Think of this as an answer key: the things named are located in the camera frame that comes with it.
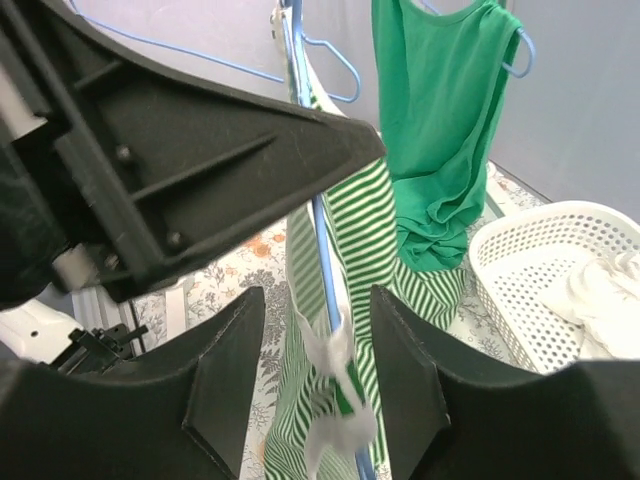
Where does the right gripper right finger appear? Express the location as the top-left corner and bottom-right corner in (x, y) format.
(371, 286), (639, 479)

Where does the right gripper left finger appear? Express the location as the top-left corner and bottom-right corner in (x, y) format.
(1, 287), (265, 479)

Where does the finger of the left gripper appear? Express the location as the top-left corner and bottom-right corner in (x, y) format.
(1, 1), (385, 303)

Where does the green striped tank top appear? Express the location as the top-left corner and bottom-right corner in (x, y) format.
(262, 9), (469, 480)

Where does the blue wire hanger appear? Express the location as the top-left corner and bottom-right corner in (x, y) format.
(69, 1), (362, 104)
(276, 1), (377, 479)

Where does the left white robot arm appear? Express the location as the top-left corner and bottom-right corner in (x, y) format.
(1, 1), (384, 363)

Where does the white tank top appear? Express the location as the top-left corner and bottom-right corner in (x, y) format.
(565, 252), (639, 360)

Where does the blue hanger with green top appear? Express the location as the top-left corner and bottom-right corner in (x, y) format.
(419, 0), (537, 79)

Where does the white oval perforated basket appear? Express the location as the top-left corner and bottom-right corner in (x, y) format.
(468, 201), (639, 374)

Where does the blue wire hanger front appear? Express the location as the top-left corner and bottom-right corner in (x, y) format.
(69, 1), (362, 104)

